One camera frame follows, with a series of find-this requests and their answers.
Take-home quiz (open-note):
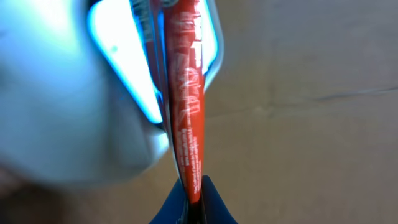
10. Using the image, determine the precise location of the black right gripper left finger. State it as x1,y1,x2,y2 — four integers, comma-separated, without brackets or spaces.
149,179,188,224

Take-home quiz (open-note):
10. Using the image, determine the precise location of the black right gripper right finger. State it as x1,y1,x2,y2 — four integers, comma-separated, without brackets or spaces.
201,175,238,224

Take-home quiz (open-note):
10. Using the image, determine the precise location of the red snack stick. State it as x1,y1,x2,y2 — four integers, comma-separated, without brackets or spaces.
130,0,206,205

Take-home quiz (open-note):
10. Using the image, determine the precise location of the white barcode scanner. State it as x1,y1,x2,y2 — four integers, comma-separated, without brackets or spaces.
0,0,225,187

